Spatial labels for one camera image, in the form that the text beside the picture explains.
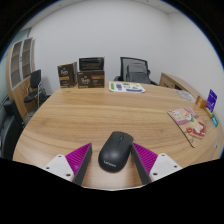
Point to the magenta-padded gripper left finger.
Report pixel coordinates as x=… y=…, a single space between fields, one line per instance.
x=61 y=165

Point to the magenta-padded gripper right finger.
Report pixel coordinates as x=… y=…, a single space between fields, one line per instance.
x=163 y=165

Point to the black computer mouse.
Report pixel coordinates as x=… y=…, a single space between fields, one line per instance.
x=115 y=151

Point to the black sofa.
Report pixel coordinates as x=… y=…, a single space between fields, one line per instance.
x=10 y=131

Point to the green pack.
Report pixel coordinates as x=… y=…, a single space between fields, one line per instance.
x=215 y=120

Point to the small yellow box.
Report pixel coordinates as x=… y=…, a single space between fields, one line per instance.
x=209 y=112

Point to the white sheet with round print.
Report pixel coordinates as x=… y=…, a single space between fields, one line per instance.
x=185 y=95

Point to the small orange box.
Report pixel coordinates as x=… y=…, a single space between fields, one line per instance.
x=201 y=102

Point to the purple standing card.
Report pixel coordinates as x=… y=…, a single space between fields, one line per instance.
x=211 y=100

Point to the wooden side desk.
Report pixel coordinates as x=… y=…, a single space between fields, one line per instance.
x=176 y=83

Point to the black visitor chair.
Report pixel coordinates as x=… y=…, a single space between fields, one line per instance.
x=34 y=86

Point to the white printed paper sheet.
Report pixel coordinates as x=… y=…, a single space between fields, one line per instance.
x=126 y=87

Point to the tall brown carton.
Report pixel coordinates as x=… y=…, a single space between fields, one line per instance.
x=66 y=75

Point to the black mesh office chair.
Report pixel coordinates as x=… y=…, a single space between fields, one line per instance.
x=136 y=70

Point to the wooden shelf unit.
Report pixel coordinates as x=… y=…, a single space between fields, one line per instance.
x=18 y=73

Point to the black box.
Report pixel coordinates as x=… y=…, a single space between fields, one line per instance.
x=91 y=64

